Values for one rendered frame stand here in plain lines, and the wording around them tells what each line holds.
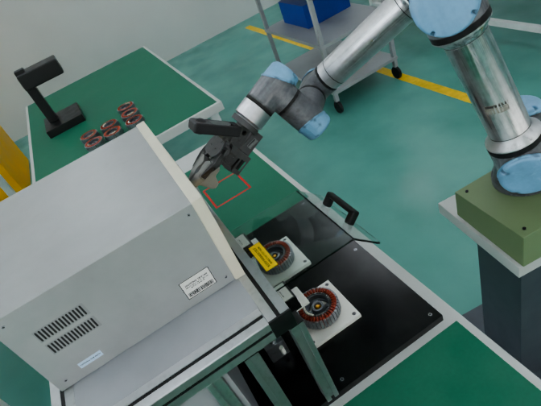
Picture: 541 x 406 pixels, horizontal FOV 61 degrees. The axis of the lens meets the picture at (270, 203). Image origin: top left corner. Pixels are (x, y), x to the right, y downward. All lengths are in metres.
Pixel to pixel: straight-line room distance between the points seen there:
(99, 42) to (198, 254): 5.45
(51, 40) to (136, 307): 5.42
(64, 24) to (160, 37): 1.11
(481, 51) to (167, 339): 0.79
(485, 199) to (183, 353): 0.87
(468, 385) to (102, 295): 0.75
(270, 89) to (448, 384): 0.75
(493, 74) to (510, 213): 0.41
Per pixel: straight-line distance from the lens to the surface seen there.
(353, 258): 1.33
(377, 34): 1.10
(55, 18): 6.11
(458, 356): 1.14
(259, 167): 1.86
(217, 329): 0.85
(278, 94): 1.06
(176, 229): 0.80
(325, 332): 1.18
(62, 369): 0.92
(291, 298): 1.09
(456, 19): 0.91
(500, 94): 1.02
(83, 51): 6.18
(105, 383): 0.91
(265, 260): 0.98
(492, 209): 1.29
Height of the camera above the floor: 1.73
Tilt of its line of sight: 36 degrees down
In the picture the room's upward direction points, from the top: 24 degrees counter-clockwise
